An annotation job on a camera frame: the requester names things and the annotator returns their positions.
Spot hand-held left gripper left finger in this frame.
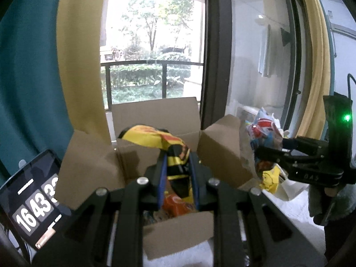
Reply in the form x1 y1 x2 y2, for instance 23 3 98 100
60 152 167 267

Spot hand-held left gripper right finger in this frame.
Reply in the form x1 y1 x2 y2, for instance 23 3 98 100
189 152 301 267

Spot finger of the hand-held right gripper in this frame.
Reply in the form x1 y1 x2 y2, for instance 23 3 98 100
254 145 307 171
282 136 331 157

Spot red blue snack bag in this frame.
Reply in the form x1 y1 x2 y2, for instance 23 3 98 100
246 108 284 178

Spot yellow black snack bag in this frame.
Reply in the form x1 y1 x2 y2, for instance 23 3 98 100
118 125 195 203

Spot brown cardboard box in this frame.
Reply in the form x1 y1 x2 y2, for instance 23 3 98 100
57 97 260 259

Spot orange snack packet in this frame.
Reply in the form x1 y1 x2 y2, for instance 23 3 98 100
163 193 199 217

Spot white plastic bag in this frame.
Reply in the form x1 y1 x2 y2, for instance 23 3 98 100
271 113 290 137

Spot white foam block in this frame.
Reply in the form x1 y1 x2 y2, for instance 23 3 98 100
278 172 306 201

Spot yellow curtain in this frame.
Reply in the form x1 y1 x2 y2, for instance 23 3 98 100
57 0 117 142
296 0 334 140

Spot black balcony railing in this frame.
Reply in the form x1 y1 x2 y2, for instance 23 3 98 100
100 61 203 109

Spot hanging pale cloth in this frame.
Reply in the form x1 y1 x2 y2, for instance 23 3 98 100
257 24 281 78

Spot black tablet with clock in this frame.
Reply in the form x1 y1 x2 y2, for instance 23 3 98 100
0 149 73 251

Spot teal curtain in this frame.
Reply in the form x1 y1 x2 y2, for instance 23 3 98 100
0 0 74 178

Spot black cable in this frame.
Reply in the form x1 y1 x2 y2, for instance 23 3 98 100
346 73 356 98

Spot dark sliding door frame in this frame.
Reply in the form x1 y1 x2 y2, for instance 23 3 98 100
279 0 305 132

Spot black wall fixture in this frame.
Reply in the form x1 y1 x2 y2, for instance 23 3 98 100
280 27 296 47

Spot dark window post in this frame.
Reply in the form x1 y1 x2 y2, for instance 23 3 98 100
200 0 237 130

